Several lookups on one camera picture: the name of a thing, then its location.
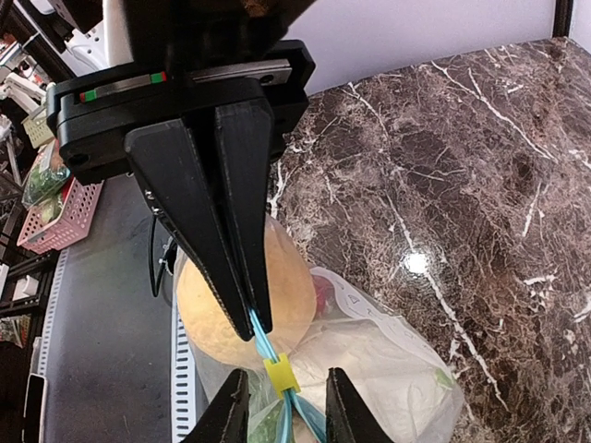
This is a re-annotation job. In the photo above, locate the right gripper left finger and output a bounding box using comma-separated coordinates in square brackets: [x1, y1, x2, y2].
[181, 369, 249, 443]

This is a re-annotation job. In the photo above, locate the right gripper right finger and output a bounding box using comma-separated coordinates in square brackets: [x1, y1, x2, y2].
[325, 367, 392, 443]

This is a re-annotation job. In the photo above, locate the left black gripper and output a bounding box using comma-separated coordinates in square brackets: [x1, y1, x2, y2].
[46, 40, 316, 341]

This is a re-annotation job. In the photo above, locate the green cucumber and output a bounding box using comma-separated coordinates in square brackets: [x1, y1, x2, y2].
[247, 401, 293, 443]

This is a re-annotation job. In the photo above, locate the white cauliflower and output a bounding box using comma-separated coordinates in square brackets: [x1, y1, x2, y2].
[289, 319, 464, 442]

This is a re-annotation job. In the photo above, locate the clear zip top bag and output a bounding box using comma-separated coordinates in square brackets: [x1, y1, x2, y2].
[174, 219, 464, 442]

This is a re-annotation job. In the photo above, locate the orange fruit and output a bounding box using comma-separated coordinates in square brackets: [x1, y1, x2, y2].
[165, 206, 317, 369]

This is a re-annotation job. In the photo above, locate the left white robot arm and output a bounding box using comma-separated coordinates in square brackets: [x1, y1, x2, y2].
[1, 1, 315, 341]

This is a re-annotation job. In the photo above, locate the pink plastic basket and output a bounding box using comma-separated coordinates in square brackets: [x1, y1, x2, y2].
[17, 178, 103, 255]

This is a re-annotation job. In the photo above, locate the white slotted cable duct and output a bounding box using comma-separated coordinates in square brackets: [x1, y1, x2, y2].
[37, 247, 69, 376]

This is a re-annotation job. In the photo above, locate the left black frame post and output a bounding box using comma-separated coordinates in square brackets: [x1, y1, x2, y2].
[552, 0, 574, 37]

